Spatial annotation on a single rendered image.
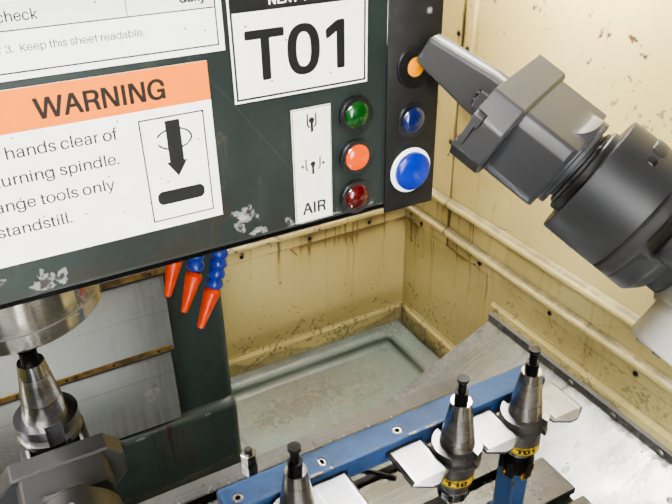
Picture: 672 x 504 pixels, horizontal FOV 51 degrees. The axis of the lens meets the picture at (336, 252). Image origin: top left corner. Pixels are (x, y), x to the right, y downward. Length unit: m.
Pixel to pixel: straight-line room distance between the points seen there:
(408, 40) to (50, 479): 0.52
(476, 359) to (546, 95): 1.27
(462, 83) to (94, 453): 0.50
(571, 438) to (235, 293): 0.87
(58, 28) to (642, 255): 0.36
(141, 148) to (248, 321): 1.46
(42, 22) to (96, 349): 0.93
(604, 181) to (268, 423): 1.50
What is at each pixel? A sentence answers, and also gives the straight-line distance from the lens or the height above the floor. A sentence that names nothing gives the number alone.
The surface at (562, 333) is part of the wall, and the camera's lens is 1.60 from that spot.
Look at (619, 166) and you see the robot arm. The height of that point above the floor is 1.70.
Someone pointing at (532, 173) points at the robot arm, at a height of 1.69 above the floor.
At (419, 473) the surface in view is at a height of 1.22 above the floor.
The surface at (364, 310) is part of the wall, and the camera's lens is 2.06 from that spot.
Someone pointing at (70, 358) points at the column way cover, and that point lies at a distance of 1.29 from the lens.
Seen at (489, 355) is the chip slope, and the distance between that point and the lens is 1.71.
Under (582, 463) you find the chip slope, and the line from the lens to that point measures 1.53.
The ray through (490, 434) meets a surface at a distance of 0.95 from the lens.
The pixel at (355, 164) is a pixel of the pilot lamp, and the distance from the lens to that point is 0.51.
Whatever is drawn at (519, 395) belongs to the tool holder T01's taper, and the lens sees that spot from 0.94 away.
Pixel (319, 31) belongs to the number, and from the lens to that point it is 0.48.
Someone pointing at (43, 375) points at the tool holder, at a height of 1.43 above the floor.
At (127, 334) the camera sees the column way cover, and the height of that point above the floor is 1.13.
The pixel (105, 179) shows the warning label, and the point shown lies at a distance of 0.46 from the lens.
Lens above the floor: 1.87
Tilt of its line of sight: 30 degrees down
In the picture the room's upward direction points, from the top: 1 degrees counter-clockwise
